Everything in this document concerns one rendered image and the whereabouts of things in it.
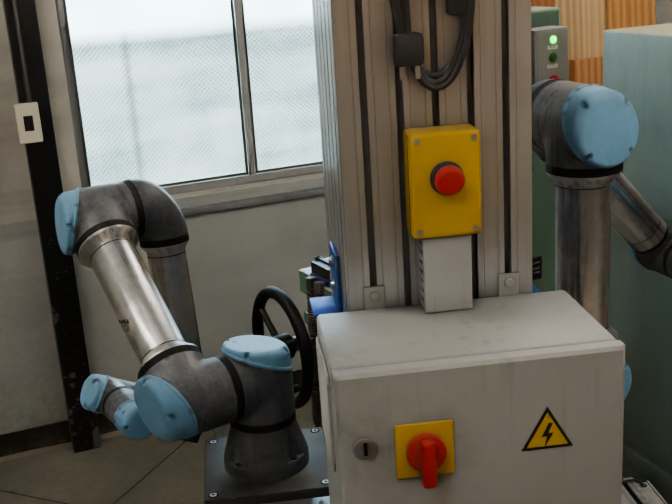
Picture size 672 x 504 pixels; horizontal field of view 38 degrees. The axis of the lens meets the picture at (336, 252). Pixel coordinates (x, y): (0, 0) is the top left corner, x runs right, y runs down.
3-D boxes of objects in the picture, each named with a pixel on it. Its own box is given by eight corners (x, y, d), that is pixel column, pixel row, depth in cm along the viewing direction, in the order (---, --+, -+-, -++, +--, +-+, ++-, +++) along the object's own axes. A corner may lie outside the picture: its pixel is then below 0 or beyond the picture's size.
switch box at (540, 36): (518, 98, 232) (517, 29, 227) (551, 93, 236) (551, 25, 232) (535, 101, 227) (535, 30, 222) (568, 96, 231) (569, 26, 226)
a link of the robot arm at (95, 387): (87, 417, 194) (73, 402, 201) (136, 427, 200) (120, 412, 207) (102, 379, 194) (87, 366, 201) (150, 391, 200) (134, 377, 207)
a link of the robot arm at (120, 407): (175, 394, 191) (152, 375, 200) (120, 411, 185) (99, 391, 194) (179, 430, 193) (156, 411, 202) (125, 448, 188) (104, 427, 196)
